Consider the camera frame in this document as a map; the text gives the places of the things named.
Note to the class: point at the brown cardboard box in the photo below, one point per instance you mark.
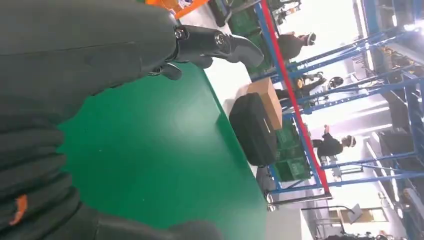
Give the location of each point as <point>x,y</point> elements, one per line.
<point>270,102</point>

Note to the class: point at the orange plastic crate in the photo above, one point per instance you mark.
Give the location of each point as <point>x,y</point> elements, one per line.
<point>185,8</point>

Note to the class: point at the blue metal rack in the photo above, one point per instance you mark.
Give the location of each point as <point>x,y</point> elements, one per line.
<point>364,89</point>

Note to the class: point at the white table with metal legs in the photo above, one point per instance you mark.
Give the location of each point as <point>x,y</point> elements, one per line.
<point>285,225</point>

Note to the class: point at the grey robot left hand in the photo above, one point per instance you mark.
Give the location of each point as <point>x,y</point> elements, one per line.
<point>66,49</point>

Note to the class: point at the long white table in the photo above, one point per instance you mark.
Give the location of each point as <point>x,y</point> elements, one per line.
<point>228,82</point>

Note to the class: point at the green mat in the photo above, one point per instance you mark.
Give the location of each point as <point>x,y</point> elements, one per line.
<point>149,149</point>

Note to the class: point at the red metal beam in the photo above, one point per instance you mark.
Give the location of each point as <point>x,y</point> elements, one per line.
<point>291,96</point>

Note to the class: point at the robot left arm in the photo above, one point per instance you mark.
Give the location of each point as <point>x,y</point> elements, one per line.
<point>30,165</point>

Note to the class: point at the black carrying case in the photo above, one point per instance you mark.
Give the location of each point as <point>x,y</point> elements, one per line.
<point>253,129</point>

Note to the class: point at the green plastic crate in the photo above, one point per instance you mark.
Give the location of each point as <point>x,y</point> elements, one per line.
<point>291,165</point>
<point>245,23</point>

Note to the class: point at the person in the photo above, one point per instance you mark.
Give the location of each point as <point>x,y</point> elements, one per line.
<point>311,84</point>
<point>331,145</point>
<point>291,44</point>

